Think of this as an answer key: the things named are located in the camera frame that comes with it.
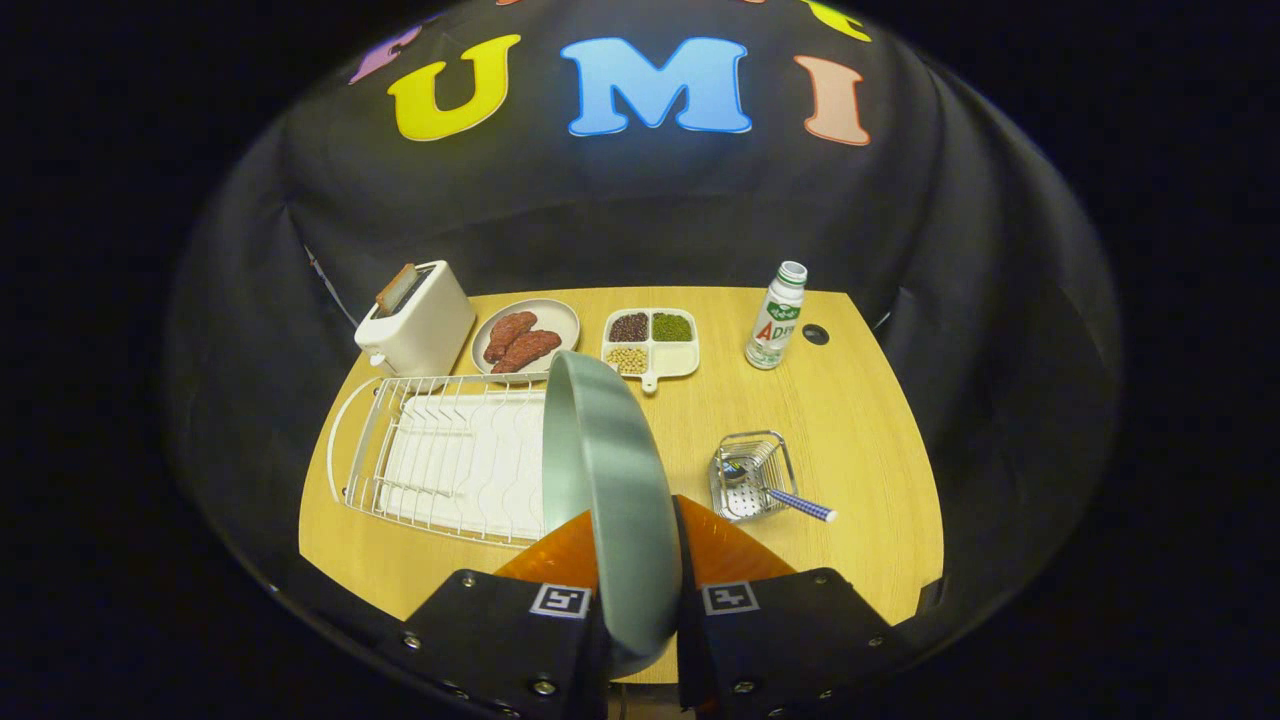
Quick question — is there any white toaster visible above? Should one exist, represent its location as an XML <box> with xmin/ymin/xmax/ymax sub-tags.
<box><xmin>354</xmin><ymin>260</ymin><xmax>477</xmax><ymax>379</ymax></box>

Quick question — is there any white green-label drink bottle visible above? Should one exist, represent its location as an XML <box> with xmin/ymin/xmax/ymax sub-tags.
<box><xmin>744</xmin><ymin>261</ymin><xmax>808</xmax><ymax>371</ymax></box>

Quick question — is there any cream divided snack tray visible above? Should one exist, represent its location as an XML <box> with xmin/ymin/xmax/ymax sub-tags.
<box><xmin>601</xmin><ymin>308</ymin><xmax>701</xmax><ymax>394</ymax></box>

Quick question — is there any white drip tray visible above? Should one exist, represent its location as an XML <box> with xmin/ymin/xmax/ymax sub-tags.
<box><xmin>380</xmin><ymin>390</ymin><xmax>549</xmax><ymax>541</ymax></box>

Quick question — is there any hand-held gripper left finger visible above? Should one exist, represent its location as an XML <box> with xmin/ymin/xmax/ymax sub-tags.
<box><xmin>398</xmin><ymin>508</ymin><xmax>613</xmax><ymax>720</ymax></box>

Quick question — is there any pale green plate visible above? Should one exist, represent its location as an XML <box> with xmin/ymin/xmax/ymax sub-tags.
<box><xmin>541</xmin><ymin>350</ymin><xmax>684</xmax><ymax>679</ymax></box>

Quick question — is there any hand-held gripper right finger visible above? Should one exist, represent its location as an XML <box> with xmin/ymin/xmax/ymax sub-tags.
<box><xmin>672</xmin><ymin>494</ymin><xmax>903</xmax><ymax>720</ymax></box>

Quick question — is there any brown sausage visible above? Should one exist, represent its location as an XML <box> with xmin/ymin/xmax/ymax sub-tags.
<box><xmin>490</xmin><ymin>329</ymin><xmax>563</xmax><ymax>375</ymax></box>
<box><xmin>483</xmin><ymin>311</ymin><xmax>538</xmax><ymax>365</ymax></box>

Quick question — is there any white wire dish rack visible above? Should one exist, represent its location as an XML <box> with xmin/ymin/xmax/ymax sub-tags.
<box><xmin>327</xmin><ymin>372</ymin><xmax>561</xmax><ymax>548</ymax></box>

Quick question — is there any metal wire basket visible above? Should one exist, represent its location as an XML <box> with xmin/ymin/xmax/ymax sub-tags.
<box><xmin>708</xmin><ymin>431</ymin><xmax>798</xmax><ymax>524</ymax></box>

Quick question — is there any black backdrop cloth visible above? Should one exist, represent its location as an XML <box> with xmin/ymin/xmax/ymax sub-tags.
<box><xmin>165</xmin><ymin>0</ymin><xmax>1121</xmax><ymax>661</ymax></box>

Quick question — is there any toast slice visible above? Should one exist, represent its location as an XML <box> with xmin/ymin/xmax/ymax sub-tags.
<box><xmin>375</xmin><ymin>263</ymin><xmax>418</xmax><ymax>314</ymax></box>

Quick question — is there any beige plate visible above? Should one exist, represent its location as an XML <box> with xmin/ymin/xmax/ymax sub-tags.
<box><xmin>470</xmin><ymin>298</ymin><xmax>582</xmax><ymax>384</ymax></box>

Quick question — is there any spoon with white ball handle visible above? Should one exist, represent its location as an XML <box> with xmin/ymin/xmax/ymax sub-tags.
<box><xmin>720</xmin><ymin>458</ymin><xmax>839</xmax><ymax>524</ymax></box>

